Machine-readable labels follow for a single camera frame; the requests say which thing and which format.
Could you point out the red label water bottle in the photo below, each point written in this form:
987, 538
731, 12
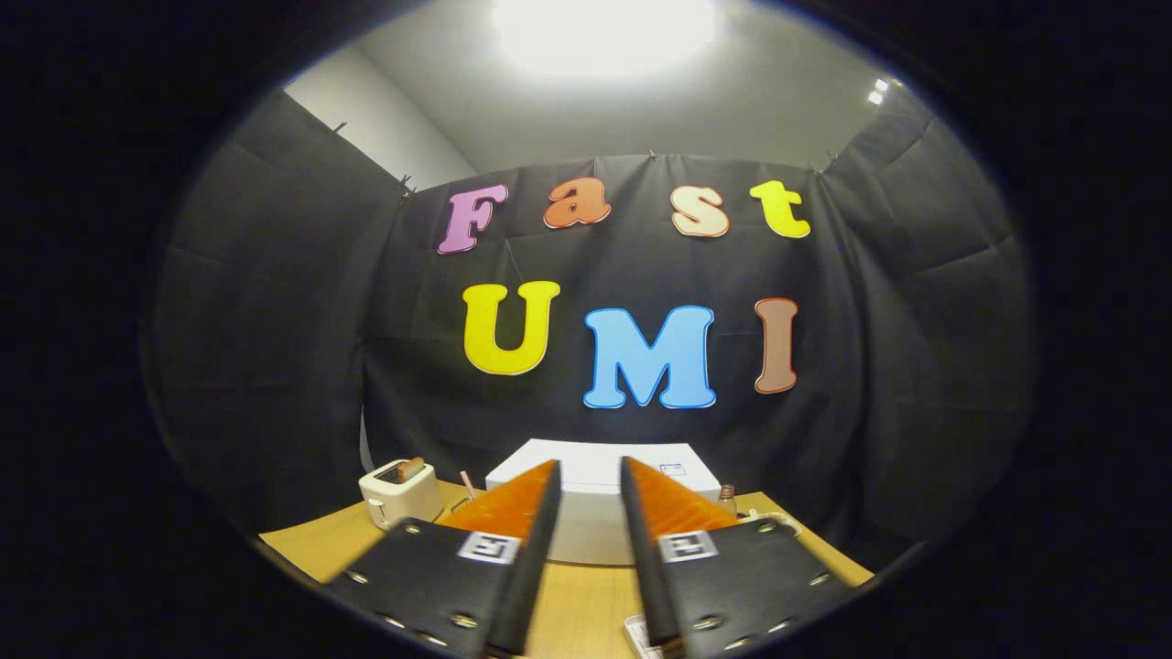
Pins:
727, 502

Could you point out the white printed card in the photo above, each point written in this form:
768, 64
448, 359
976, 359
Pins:
638, 638

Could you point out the black backdrop cloth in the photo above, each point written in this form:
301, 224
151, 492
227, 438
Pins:
916, 320

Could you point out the white microwave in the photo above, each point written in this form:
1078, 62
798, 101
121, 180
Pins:
591, 513

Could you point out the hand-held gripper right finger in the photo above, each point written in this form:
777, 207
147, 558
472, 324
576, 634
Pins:
645, 567

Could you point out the toast slice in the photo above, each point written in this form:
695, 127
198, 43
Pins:
411, 469

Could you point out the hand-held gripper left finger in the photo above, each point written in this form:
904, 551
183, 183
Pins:
531, 567

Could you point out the white toaster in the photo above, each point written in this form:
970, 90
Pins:
398, 503

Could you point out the large ceiling light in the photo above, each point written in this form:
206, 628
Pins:
604, 32

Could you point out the small ceiling light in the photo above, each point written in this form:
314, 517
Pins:
877, 92

